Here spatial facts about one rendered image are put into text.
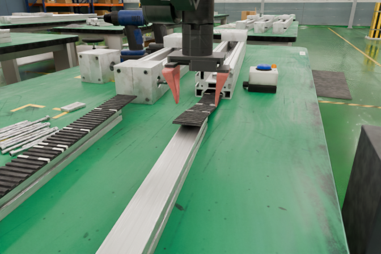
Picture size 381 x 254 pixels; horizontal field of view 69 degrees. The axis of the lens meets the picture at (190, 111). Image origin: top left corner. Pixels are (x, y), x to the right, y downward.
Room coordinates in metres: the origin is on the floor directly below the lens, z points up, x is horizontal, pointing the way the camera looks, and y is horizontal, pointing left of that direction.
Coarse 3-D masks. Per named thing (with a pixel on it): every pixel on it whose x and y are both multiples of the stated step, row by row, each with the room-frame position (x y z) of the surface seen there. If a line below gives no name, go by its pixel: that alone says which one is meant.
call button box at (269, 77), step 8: (256, 72) 0.77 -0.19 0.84; (264, 72) 0.77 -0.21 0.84; (272, 72) 0.77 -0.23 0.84; (256, 80) 0.77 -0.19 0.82; (264, 80) 0.76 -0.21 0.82; (272, 80) 0.76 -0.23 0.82; (248, 88) 0.77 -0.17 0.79; (256, 88) 0.77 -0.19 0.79; (264, 88) 0.76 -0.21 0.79; (272, 88) 0.76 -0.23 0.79
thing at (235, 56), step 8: (216, 48) 1.05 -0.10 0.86; (224, 48) 1.13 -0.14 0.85; (232, 48) 1.25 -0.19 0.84; (240, 48) 1.05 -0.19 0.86; (232, 56) 0.88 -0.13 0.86; (240, 56) 1.02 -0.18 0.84; (224, 64) 0.89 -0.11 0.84; (232, 64) 0.75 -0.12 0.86; (240, 64) 1.06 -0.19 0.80; (200, 72) 0.72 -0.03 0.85; (208, 72) 0.77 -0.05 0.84; (232, 72) 0.70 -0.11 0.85; (200, 80) 0.72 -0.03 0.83; (208, 80) 0.73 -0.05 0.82; (216, 80) 0.73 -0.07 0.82; (232, 80) 0.71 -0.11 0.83; (200, 88) 0.72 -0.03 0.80; (208, 88) 0.72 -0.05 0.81; (224, 88) 0.71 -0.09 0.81; (232, 88) 0.73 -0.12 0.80; (200, 96) 0.72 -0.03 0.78; (224, 96) 0.71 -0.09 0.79
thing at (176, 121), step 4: (176, 120) 0.45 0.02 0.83; (180, 120) 0.45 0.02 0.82; (184, 120) 0.45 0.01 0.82; (188, 120) 0.45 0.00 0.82; (192, 120) 0.45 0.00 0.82; (184, 124) 0.44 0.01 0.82; (188, 124) 0.44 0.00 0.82; (192, 124) 0.44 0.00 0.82; (196, 124) 0.44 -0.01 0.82; (200, 124) 0.43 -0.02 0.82
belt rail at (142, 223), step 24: (168, 144) 0.39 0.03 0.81; (192, 144) 0.39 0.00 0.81; (168, 168) 0.32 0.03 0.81; (144, 192) 0.27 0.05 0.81; (168, 192) 0.27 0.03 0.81; (120, 216) 0.23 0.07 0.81; (144, 216) 0.23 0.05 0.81; (168, 216) 0.26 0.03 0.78; (120, 240) 0.20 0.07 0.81; (144, 240) 0.20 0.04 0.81
